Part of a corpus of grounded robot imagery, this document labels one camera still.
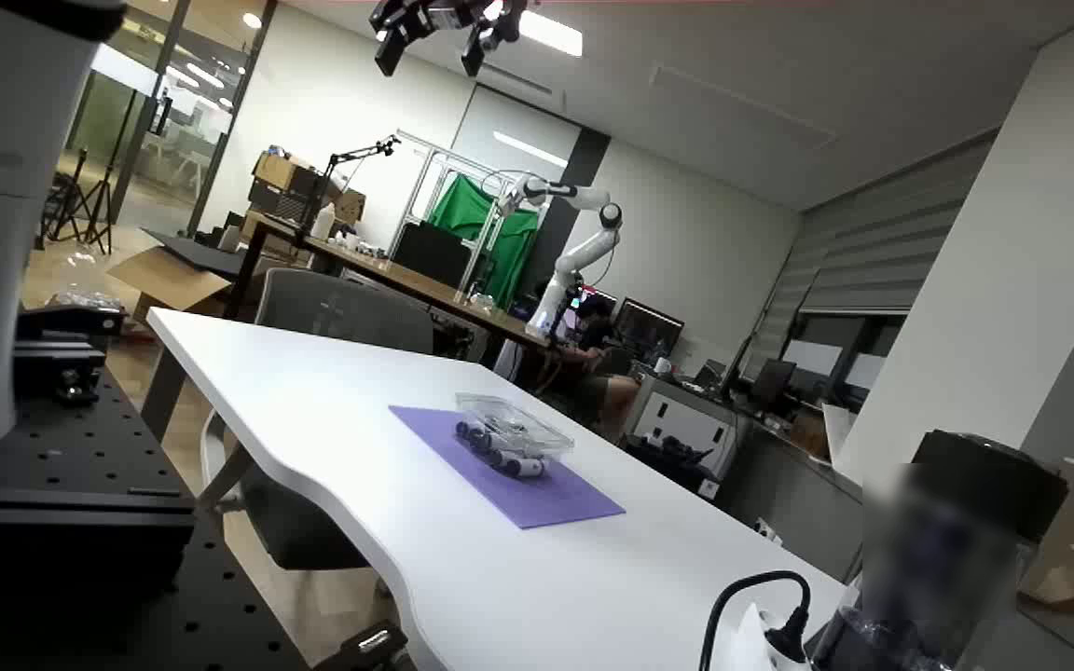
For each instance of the black computer monitor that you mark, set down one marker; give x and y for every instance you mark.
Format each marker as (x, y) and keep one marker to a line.
(425, 253)

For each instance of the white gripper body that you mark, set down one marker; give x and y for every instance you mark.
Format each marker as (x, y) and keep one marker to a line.
(438, 13)

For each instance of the ceiling light panel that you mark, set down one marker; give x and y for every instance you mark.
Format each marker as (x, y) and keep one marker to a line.
(557, 37)

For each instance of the black device on breadboard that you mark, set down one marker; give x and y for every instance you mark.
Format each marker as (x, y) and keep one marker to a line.
(56, 355)

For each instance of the stacked cardboard boxes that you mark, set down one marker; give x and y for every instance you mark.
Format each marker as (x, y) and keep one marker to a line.
(280, 187)

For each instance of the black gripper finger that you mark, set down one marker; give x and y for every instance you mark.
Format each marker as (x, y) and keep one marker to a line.
(390, 51)
(474, 55)

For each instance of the white power strip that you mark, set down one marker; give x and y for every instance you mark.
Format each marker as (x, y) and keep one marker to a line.
(748, 644)

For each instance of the green cloth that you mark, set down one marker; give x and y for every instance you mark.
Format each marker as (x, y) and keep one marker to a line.
(466, 209)

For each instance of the clear plastic lid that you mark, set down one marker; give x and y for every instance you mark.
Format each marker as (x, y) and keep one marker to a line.
(492, 404)

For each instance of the white box with black openings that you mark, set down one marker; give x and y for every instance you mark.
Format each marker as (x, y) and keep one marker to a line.
(687, 422)

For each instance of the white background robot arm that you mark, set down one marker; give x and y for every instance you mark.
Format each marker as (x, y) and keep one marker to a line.
(574, 254)

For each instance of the flat cardboard box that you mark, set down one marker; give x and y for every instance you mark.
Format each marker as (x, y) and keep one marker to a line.
(169, 281)

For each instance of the glass door black frame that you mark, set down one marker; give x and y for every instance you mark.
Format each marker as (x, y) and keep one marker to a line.
(189, 152)

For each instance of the long wooden desk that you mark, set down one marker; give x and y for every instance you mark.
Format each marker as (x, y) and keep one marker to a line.
(438, 290)

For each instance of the black perforated breadboard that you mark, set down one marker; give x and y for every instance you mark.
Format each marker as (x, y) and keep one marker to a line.
(76, 433)

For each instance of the grey window blinds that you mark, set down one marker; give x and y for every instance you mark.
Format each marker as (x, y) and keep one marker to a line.
(875, 247)

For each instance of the grey table leg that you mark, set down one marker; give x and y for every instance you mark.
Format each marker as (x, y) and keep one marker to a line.
(160, 397)

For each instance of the dark items inside bowl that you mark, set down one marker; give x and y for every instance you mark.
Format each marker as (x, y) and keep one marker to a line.
(505, 458)

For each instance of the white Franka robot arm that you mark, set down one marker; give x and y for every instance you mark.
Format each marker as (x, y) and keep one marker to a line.
(1, 187)

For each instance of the clear jar with black lid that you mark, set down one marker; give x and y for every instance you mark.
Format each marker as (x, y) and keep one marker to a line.
(1040, 489)

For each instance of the black framed monitor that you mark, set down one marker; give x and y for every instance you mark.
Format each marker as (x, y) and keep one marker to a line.
(651, 330)

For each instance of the purple mat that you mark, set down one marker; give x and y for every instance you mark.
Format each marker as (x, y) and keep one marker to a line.
(537, 498)

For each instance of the black table foot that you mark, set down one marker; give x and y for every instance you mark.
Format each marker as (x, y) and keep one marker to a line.
(364, 652)

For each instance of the grey office chair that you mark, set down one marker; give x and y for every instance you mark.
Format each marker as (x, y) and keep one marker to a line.
(338, 311)

